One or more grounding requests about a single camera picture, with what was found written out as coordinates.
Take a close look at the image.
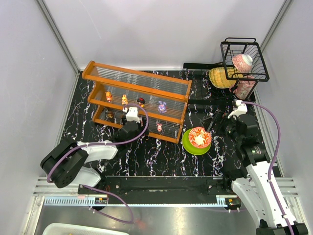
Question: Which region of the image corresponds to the yellow rabbit toy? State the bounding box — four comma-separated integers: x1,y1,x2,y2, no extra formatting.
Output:
122,94,128,105

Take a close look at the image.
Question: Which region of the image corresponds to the black hair princess toy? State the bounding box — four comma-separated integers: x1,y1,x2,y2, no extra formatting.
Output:
137,97,146,107

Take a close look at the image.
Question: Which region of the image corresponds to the purple donkey toy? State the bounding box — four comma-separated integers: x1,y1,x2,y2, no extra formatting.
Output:
158,101,167,114

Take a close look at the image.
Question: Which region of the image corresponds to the yellow bear toy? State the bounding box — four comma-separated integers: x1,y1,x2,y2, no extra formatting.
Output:
105,92,112,102

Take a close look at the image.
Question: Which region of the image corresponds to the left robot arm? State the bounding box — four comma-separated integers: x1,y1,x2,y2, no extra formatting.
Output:
40,117,149,188

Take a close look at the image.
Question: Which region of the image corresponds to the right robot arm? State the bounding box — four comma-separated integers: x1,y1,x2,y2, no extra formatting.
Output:
209,111,309,235

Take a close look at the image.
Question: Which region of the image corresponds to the orange wooden glass shelf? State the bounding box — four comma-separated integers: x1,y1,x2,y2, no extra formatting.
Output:
82,61,192,143

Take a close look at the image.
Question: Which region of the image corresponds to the brown dog toy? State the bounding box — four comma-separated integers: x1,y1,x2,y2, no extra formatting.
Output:
107,111,114,119

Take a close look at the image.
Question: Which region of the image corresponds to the pink piglet toy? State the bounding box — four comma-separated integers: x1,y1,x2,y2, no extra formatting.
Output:
157,124,162,132

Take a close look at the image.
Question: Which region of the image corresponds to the red patterned bowl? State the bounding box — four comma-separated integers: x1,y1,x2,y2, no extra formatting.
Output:
188,127,212,148

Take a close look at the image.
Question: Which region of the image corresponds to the pink patterned cup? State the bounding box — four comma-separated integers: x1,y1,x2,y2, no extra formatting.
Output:
234,75,255,100

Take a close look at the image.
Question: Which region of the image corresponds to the green plastic plate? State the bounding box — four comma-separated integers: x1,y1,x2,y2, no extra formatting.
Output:
182,129,211,155

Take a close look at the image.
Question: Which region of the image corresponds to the yellow woven plate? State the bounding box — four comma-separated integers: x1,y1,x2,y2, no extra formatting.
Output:
209,67,243,89

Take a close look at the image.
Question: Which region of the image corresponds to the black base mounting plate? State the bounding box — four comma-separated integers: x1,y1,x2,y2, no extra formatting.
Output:
78,176,235,195

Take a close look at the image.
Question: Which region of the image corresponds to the pink patterned bowl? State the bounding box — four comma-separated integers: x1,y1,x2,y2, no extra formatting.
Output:
232,54,253,73

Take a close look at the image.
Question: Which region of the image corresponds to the white plastic bin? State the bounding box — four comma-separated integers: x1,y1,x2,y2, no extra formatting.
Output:
43,223,128,235

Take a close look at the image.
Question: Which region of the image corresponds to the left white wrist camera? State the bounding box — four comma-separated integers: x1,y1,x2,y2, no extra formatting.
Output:
123,107,140,123

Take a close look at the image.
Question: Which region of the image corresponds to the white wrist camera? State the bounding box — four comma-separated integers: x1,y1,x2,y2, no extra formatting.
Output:
227,100,247,119
123,107,140,123

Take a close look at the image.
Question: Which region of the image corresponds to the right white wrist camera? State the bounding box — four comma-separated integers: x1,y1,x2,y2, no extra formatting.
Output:
227,100,247,119

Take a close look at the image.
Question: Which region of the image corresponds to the black wire dish rack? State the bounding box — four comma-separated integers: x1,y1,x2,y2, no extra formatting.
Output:
182,37,269,106

